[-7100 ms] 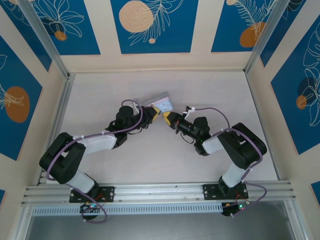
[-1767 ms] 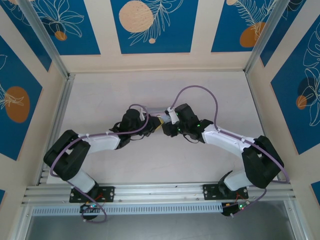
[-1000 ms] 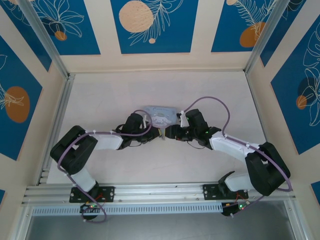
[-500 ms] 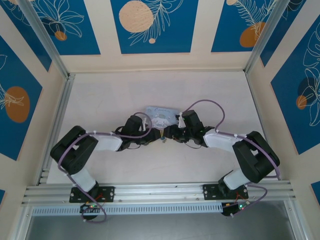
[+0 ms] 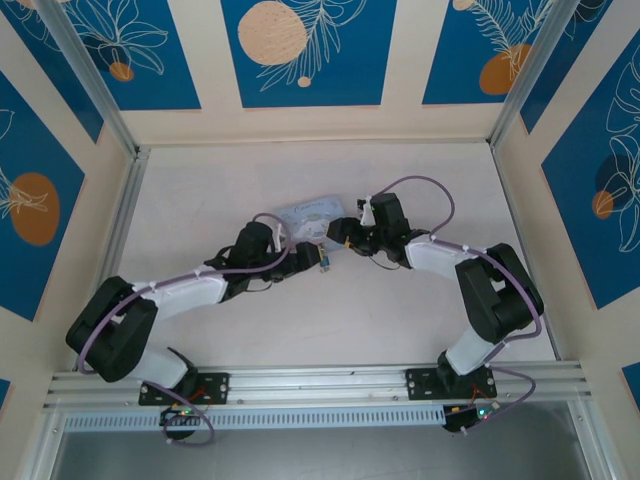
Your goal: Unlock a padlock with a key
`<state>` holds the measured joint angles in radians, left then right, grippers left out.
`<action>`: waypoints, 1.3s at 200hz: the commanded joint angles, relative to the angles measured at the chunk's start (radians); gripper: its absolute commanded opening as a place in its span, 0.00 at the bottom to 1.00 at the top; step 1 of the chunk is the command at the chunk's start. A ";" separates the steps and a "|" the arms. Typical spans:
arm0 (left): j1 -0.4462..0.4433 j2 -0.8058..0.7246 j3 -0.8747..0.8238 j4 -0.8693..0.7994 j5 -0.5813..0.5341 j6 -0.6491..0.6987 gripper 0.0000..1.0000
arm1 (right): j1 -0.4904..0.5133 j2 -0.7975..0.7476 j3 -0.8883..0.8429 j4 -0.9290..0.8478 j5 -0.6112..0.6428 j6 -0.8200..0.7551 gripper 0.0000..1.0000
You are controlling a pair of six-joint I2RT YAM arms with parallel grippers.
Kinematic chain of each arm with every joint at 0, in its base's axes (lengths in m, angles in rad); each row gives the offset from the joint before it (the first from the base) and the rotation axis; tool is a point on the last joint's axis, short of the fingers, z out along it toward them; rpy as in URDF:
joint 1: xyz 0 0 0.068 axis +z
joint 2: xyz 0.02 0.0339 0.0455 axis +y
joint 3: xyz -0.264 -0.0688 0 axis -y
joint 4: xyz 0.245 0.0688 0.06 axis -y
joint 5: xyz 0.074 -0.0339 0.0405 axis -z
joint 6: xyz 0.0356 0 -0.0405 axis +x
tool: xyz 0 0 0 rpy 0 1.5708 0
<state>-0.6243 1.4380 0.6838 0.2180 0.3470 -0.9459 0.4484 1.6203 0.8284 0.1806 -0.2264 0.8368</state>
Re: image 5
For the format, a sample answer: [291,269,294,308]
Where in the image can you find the black controller board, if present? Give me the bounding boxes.
[158,405,207,442]
[442,403,495,434]

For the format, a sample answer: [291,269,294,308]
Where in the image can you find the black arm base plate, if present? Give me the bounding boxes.
[405,366,498,402]
[138,371,232,408]

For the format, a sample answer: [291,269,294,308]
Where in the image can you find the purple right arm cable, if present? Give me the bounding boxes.
[369,174,544,437]

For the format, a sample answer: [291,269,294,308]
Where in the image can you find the blue floral wall panel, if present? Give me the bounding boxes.
[220,0,399,109]
[58,0,203,112]
[421,0,557,107]
[0,71,87,323]
[541,48,640,312]

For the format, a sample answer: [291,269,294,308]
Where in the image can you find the grey slotted cable duct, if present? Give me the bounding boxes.
[63,405,447,431]

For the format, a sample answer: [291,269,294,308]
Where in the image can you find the aluminium mounting rail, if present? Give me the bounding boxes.
[42,360,595,410]

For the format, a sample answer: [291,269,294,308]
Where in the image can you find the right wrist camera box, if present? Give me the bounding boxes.
[355,195,378,227]

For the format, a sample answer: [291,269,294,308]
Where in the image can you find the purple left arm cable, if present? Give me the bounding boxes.
[77,212,294,448]

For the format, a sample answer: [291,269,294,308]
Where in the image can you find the grey metal sheet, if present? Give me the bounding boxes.
[47,399,594,480]

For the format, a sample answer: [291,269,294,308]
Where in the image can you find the aluminium side rail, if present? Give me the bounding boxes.
[101,147,151,284]

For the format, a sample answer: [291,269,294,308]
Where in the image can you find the aluminium frame post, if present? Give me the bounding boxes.
[488,0,587,152]
[35,0,152,162]

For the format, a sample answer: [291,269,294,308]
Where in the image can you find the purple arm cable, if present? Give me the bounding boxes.
[77,212,294,448]
[369,174,544,437]

